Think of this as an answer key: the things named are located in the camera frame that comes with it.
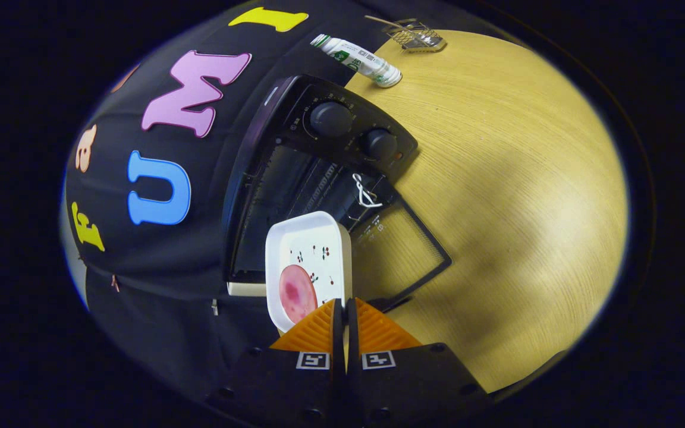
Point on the white bread toaster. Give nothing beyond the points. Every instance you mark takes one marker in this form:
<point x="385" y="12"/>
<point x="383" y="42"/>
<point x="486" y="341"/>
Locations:
<point x="247" y="289"/>

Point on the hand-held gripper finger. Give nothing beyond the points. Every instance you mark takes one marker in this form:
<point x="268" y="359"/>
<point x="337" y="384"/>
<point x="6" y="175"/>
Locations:
<point x="351" y="333"/>
<point x="338" y="333"/>

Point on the black toaster oven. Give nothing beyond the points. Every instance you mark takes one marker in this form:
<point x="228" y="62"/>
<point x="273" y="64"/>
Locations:
<point x="348" y="142"/>

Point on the white bottle with green label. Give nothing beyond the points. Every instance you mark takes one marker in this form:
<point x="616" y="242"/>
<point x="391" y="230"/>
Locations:
<point x="360" y="59"/>

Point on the wooden stick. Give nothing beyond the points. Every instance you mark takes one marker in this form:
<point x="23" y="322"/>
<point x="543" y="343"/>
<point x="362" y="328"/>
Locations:
<point x="384" y="22"/>

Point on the white square plate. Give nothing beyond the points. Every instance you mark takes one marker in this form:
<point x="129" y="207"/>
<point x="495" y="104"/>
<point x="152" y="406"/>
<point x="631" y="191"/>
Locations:
<point x="319" y="232"/>

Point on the pink clothes clip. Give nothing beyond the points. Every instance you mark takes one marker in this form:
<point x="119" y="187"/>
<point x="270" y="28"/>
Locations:
<point x="115" y="283"/>

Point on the pink ham slice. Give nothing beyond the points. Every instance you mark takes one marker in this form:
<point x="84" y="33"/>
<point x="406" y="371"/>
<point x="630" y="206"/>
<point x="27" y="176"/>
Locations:
<point x="298" y="294"/>

